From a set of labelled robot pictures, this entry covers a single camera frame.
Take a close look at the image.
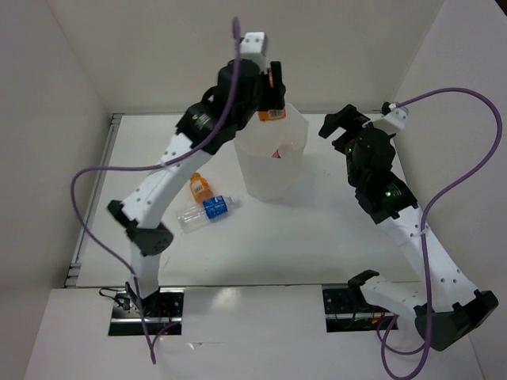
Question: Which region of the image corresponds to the orange juice bottle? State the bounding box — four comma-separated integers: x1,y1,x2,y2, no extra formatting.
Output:
189,173,214,203
257,69,286,122

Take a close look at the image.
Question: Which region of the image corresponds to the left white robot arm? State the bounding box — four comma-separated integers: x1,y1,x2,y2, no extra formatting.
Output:
108,59,286,317

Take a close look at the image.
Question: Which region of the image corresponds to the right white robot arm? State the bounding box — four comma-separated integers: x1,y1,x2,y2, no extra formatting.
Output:
318,104,499,352

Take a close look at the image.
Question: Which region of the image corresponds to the translucent white bin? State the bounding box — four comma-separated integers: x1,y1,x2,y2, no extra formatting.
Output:
234,104,309,201

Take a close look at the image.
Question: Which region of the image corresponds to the blue label clear bottle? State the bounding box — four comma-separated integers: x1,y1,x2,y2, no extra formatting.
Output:
177,196,242,233

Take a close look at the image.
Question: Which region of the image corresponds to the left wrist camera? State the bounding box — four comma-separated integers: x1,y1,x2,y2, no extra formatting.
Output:
240,32,269,73

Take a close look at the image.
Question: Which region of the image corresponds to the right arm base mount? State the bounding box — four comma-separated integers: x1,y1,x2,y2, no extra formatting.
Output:
322,284,394,333

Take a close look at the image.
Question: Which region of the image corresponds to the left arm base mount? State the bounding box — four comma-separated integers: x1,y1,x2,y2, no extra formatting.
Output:
98,287,185,336

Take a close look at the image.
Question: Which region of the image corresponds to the aluminium table edge rail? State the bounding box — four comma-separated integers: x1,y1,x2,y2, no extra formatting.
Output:
63,113,124,288

